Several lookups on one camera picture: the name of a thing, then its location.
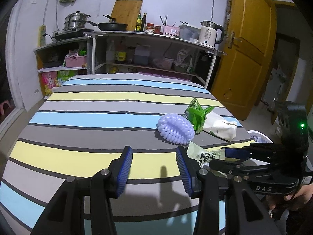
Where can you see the white trash bin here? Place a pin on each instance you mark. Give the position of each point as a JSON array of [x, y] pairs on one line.
[[259, 137]]

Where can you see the metal kitchen shelf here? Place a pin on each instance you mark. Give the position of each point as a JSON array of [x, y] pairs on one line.
[[126, 51]]

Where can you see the white electric kettle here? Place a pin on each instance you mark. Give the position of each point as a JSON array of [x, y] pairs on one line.
[[208, 34]]

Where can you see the green snack wrapper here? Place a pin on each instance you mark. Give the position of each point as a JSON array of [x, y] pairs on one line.
[[196, 115]]

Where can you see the black frying pan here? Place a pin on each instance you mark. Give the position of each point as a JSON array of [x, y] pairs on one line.
[[112, 25]]

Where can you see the steel steamer pot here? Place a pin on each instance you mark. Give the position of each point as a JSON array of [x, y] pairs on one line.
[[77, 20]]

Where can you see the striped tablecloth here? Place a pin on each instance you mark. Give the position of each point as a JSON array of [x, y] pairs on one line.
[[82, 127]]

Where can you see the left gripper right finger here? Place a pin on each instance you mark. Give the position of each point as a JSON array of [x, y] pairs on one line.
[[245, 214]]

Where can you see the dark sauce bottle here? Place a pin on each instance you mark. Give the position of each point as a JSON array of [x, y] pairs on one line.
[[143, 23]]

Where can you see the induction cooker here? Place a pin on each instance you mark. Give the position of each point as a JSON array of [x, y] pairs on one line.
[[68, 34]]

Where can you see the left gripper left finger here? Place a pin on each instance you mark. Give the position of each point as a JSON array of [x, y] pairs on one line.
[[64, 214]]

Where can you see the wooden cutting board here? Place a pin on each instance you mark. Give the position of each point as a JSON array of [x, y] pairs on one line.
[[127, 11]]

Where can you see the wooden door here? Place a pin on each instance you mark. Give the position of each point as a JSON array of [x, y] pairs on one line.
[[249, 48]]

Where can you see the white paper bag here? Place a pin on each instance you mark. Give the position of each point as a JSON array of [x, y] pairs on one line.
[[220, 127]]

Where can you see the pink basket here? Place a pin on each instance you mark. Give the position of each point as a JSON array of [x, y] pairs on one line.
[[75, 61]]

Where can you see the person's right hand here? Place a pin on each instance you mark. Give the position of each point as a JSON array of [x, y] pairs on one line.
[[293, 201]]

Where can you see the pink utensil holder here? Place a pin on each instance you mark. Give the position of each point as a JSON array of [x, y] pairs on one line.
[[171, 31]]

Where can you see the pale green snack packet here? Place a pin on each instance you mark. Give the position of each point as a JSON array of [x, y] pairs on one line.
[[203, 156]]

